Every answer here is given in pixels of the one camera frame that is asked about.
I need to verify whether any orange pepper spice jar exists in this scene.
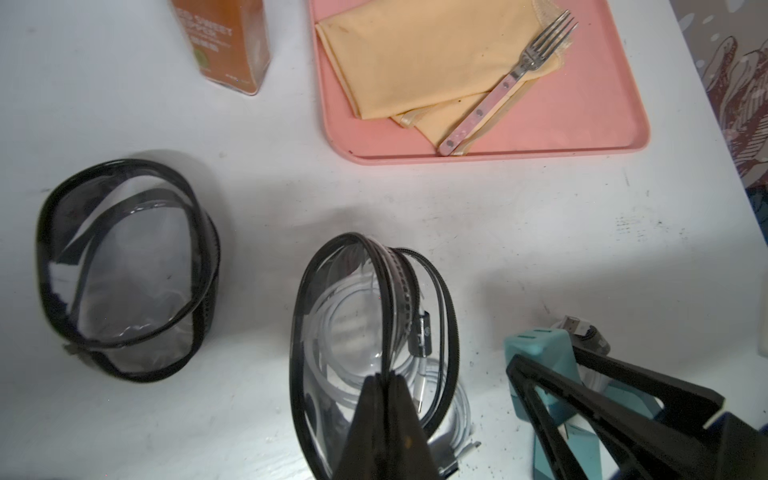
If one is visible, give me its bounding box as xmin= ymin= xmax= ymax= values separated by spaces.
xmin=171 ymin=0 xmax=271 ymax=96

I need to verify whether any pink tray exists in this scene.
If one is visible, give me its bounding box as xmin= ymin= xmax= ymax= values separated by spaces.
xmin=313 ymin=1 xmax=650 ymax=166

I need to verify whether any teal charger plug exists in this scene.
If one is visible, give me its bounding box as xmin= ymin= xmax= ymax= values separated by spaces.
xmin=504 ymin=316 xmax=662 ymax=479

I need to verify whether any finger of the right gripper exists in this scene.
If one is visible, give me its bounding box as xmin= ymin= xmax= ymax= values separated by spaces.
xmin=573 ymin=345 xmax=725 ymax=420
xmin=507 ymin=353 xmax=714 ymax=479

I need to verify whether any pink handled fork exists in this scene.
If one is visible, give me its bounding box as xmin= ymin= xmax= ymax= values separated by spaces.
xmin=437 ymin=10 xmax=578 ymax=157

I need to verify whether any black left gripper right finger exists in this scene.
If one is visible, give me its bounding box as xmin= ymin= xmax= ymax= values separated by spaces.
xmin=388 ymin=375 xmax=440 ymax=480

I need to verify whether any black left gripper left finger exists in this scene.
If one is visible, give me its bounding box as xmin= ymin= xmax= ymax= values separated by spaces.
xmin=333 ymin=374 xmax=390 ymax=480

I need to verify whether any clear pouch far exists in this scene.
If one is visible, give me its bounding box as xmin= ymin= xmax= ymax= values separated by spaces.
xmin=35 ymin=159 xmax=221 ymax=383

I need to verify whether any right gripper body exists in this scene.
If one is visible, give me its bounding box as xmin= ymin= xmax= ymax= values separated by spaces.
xmin=690 ymin=412 xmax=767 ymax=479

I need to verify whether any clear pouch black zipper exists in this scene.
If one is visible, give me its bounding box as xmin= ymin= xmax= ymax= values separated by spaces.
xmin=289 ymin=232 xmax=471 ymax=479

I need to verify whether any white cable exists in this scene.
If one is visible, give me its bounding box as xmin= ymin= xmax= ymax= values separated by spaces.
xmin=311 ymin=281 xmax=481 ymax=478

